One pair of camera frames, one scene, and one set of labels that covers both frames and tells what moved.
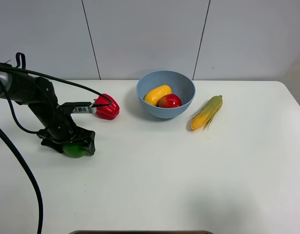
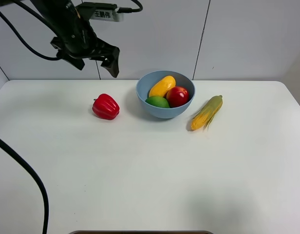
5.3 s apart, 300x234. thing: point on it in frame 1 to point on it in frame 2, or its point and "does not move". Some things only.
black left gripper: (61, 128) to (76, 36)
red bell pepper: (106, 112) does not move
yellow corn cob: (203, 118) does not move
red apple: (169, 100) to (177, 96)
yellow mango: (153, 96) to (161, 87)
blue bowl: (180, 84) does not move
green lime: (74, 151) to (158, 101)
